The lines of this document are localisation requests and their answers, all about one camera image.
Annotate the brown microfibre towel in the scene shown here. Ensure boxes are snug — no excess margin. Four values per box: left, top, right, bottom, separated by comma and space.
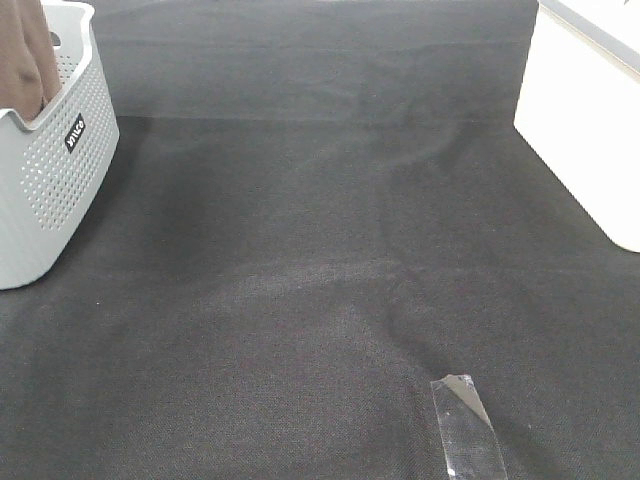
1, 0, 61, 122

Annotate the black fabric table cover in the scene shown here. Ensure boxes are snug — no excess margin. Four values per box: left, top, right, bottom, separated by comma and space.
1, 1, 639, 479

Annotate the clear adhesive tape strip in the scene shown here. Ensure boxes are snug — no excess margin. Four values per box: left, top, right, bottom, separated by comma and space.
430, 374, 508, 480

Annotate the grey perforated plastic basket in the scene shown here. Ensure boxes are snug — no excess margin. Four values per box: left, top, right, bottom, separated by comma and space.
1, 1, 119, 290

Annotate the white plastic storage box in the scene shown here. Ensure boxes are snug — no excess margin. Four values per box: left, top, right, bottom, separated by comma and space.
514, 1, 639, 252

